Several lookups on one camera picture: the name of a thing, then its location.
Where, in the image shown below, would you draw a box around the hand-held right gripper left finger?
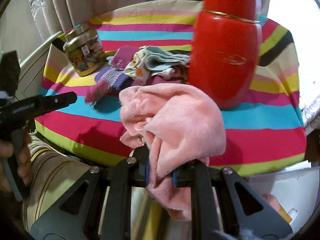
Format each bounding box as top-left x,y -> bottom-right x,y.
30,145 -> 150,240

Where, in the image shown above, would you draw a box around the white ornate cabinet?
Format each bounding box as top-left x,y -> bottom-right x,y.
15,30 -> 64,100

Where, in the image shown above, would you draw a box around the grey socks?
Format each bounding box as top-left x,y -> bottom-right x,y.
146,45 -> 192,77

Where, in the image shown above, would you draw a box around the pink fleece towel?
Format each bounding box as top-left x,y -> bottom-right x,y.
119,83 -> 227,222

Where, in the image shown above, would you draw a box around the white lace curtain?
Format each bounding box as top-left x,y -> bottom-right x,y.
299,95 -> 320,130

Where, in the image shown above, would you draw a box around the red thermos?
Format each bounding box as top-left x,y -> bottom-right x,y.
187,0 -> 263,109

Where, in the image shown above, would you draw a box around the striped plush cushion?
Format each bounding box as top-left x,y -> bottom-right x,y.
21,132 -> 173,240

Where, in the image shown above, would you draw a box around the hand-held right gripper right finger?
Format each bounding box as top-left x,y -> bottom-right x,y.
172,161 -> 293,240

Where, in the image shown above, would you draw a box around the person's left hand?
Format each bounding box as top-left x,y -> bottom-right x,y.
0,133 -> 33,186

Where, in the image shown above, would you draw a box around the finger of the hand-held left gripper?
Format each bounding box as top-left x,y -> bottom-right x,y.
37,91 -> 78,115

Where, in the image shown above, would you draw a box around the dark purple cloth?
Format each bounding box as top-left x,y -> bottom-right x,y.
132,76 -> 188,86

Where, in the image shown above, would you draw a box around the cat print sock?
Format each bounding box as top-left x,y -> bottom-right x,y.
124,46 -> 155,85

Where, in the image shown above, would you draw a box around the colourful striped tablecloth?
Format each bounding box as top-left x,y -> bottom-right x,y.
34,0 -> 308,177

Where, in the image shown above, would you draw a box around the purple striped sock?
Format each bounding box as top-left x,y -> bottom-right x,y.
84,66 -> 132,105

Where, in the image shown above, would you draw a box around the white pink-dotted sock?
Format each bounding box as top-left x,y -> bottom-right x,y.
160,66 -> 190,80

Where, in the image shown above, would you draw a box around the magenta sock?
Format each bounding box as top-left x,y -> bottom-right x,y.
106,45 -> 138,70

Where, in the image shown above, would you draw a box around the pink embroidered plush cloth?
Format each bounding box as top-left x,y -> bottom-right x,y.
260,193 -> 280,213

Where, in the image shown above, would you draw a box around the white box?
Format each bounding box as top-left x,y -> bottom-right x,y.
246,166 -> 313,233

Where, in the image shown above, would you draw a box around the glass jar with gold lid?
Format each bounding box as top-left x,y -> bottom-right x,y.
62,27 -> 106,77

